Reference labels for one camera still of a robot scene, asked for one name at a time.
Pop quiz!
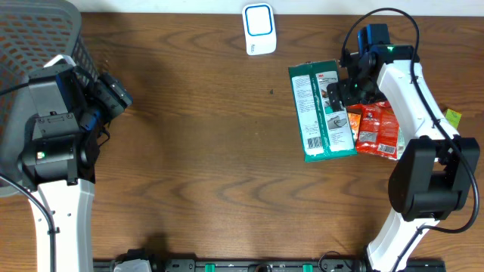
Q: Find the orange snack box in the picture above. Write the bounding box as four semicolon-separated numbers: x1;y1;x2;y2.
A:
348;113;361;142

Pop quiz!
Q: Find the red chips bag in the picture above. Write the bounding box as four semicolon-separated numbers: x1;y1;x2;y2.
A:
354;101;399;160

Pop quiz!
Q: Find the green snack bag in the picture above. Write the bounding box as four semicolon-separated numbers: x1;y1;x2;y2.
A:
288;60;357;162

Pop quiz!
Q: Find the green yellow juice carton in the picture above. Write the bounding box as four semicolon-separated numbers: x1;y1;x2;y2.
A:
444;109;462;129

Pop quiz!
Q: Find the light blue snack packet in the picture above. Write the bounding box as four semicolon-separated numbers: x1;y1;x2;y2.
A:
396;128;406;160

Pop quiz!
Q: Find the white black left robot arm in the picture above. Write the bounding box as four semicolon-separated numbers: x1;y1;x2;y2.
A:
18;63;132;271

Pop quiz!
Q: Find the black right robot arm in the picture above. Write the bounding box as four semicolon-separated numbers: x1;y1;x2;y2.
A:
327;24;480;271

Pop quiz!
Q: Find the white barcode scanner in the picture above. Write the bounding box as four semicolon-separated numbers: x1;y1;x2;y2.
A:
241;3;277;56

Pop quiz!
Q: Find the grey plastic mesh basket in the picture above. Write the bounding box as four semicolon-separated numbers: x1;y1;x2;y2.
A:
0;0;99;199

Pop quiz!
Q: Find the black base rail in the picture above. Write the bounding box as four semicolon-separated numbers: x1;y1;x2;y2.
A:
94;258;447;272

